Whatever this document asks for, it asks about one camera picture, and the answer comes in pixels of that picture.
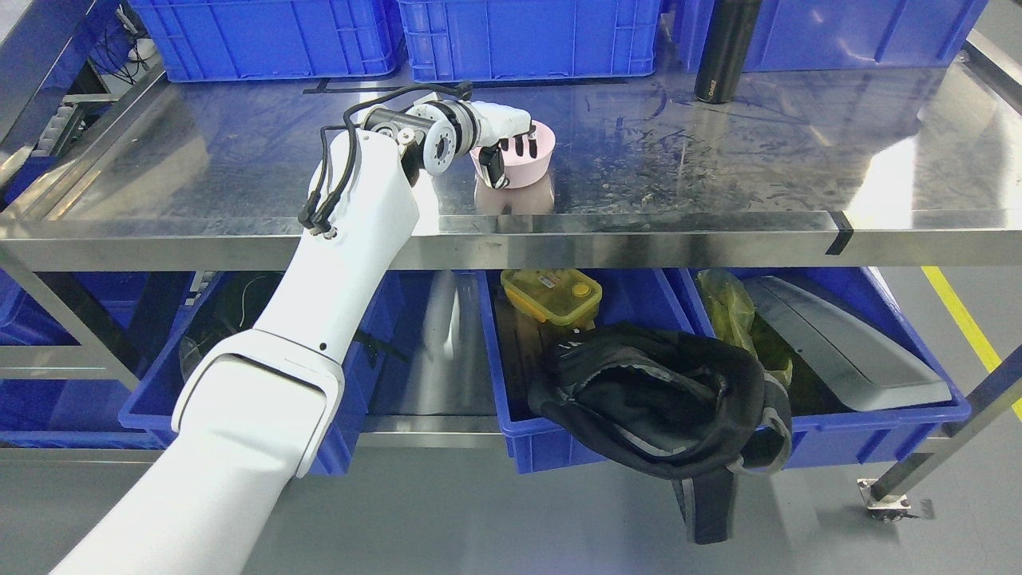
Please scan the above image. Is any pink ikea bowl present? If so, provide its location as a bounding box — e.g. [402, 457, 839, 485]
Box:
[469, 121, 557, 189]

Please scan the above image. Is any blue crate top right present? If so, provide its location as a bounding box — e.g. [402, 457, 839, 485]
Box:
[675, 0, 989, 74]

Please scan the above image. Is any blue bin lower middle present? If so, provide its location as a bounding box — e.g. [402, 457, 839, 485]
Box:
[472, 269, 712, 474]

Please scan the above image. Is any stainless steel table frame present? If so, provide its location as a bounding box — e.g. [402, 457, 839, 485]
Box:
[0, 28, 1022, 524]

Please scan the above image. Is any blue bin lower left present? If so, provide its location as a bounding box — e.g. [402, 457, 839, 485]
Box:
[118, 272, 406, 477]

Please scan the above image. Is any blue crate top left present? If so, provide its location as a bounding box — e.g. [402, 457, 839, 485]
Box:
[130, 1, 402, 83]

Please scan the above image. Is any blue crate top middle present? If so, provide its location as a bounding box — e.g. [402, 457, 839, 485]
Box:
[398, 1, 662, 83]

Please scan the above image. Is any grey plastic panel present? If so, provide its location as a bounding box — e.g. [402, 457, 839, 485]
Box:
[743, 276, 953, 411]

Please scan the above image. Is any blue bin lower right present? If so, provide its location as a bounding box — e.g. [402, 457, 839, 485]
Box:
[668, 267, 971, 467]

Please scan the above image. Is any blue crate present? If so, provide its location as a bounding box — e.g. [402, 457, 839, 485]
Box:
[675, 0, 989, 74]
[398, 1, 662, 83]
[130, 1, 402, 83]

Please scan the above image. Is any black backpack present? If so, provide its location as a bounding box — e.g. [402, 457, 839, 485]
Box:
[527, 323, 794, 545]

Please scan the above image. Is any black thermos bottle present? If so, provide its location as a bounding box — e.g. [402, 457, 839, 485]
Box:
[695, 1, 762, 105]

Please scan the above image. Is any blue bin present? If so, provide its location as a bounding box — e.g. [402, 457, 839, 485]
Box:
[472, 269, 712, 474]
[118, 272, 406, 477]
[668, 267, 971, 467]

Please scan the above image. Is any yellow lunch box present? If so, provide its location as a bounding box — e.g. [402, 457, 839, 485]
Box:
[500, 268, 604, 330]

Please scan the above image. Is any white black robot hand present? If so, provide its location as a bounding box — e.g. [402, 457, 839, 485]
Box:
[469, 101, 533, 189]

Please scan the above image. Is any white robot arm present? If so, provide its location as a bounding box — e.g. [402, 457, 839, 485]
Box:
[53, 81, 483, 574]

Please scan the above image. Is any yellow green plastic bag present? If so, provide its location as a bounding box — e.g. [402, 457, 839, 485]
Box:
[695, 269, 794, 389]

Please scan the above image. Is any black round robot vacuum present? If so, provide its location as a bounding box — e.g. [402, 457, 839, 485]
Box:
[178, 272, 283, 379]

